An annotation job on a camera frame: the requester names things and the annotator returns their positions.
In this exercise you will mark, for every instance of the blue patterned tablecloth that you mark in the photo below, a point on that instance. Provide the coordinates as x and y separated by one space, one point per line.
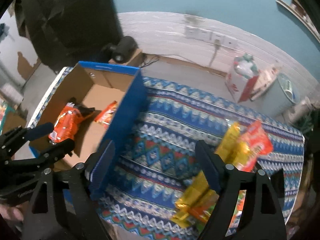
160 135

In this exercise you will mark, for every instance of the long yellow snack packet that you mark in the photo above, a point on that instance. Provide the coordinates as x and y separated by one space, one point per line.
230 140

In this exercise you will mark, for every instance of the red-orange snack packet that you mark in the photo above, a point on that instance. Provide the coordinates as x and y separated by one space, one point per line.
257 145

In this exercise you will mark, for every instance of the white green plastic bag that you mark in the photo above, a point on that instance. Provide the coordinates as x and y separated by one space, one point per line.
243 65

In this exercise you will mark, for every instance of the black round device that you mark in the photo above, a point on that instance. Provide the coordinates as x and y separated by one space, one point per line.
125 46

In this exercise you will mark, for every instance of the dark cabinet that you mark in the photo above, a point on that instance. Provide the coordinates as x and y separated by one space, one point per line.
67 17

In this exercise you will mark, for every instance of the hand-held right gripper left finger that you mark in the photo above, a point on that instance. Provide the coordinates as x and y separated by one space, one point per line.
102 170

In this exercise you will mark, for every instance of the large orange snack packet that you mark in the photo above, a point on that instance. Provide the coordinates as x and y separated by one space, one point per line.
67 122

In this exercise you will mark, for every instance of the small orange snack packet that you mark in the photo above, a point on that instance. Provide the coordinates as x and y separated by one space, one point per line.
106 115

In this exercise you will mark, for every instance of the dark green plant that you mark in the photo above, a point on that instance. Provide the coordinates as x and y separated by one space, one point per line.
306 123

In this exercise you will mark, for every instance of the blue cardboard box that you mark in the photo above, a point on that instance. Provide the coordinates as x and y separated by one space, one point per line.
100 95

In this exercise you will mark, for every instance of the person's left hand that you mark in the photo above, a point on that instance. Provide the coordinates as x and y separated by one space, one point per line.
8 213

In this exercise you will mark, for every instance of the white flat packaging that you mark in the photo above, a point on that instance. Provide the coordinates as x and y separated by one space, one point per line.
266 80

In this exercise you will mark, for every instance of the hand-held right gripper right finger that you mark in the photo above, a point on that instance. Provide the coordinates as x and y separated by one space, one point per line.
210 167

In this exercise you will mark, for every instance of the white red carton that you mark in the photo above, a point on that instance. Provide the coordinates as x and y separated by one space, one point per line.
236 85

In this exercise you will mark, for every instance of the white wall shelf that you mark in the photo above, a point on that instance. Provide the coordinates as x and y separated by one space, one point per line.
295 10

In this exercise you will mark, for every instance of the pale blue round bin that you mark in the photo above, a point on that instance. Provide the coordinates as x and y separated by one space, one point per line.
282 97

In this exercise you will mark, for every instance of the orange green snack packet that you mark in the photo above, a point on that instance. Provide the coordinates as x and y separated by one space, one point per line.
205 212

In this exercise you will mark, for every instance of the flat brown cardboard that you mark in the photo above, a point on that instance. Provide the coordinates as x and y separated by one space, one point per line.
12 122

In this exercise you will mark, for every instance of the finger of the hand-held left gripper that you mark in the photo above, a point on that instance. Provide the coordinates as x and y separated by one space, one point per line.
40 131
58 150

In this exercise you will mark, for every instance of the white wall socket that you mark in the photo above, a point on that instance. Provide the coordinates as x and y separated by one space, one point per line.
204 35
217 38
230 42
191 32

